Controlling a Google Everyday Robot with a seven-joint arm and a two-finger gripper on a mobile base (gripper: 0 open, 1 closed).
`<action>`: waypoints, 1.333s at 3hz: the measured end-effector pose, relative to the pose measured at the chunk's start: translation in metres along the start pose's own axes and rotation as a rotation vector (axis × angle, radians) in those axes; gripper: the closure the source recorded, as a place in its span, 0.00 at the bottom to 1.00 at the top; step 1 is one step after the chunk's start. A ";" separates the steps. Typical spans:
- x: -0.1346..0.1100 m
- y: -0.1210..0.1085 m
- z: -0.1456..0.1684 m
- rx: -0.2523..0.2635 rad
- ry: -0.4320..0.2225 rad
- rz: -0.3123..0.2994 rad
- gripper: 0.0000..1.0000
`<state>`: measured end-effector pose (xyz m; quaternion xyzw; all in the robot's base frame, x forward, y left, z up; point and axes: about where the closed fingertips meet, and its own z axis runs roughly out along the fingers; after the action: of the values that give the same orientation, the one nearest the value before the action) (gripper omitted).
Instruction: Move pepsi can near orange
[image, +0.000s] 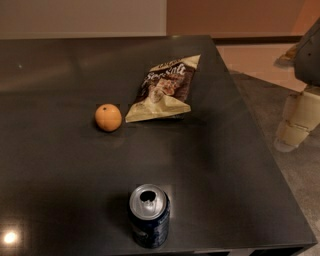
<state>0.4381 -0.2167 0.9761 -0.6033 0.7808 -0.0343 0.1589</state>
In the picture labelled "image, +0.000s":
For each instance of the blue pepsi can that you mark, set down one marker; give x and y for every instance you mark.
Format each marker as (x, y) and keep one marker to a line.
(149, 214)

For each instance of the orange fruit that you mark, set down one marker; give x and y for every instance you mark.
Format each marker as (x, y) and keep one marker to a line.
(108, 117)

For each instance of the brown cream chip bag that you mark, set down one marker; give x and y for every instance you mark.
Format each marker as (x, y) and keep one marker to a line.
(164, 91)

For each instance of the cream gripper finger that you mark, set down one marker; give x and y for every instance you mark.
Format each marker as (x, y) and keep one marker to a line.
(301, 115)

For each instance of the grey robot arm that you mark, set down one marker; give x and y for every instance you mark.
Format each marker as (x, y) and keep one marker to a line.
(305, 57)

